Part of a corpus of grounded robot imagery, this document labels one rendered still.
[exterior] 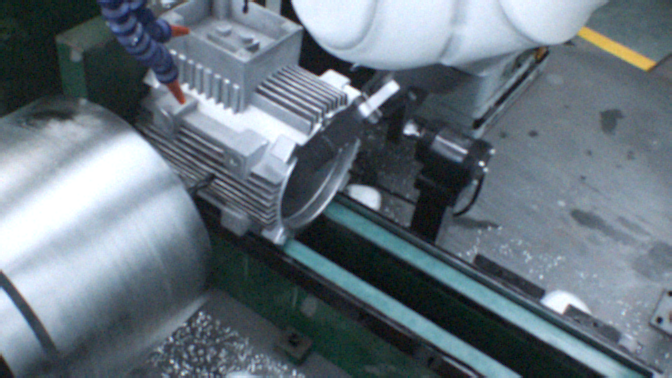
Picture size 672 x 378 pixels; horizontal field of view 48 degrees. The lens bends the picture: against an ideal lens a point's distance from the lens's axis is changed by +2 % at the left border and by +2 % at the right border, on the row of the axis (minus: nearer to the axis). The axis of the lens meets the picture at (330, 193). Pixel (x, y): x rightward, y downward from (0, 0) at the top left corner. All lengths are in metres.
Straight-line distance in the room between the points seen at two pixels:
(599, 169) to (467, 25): 1.00
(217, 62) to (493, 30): 0.48
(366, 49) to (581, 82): 1.22
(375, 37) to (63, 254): 0.33
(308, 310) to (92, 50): 0.38
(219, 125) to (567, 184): 0.67
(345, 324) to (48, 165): 0.40
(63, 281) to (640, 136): 1.12
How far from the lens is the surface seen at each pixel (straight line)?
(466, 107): 1.26
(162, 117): 0.84
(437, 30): 0.36
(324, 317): 0.90
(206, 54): 0.82
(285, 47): 0.84
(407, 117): 0.92
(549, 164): 1.33
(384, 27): 0.35
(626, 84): 1.61
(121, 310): 0.63
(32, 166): 0.63
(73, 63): 0.81
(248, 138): 0.79
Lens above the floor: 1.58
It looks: 43 degrees down
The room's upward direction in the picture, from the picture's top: 10 degrees clockwise
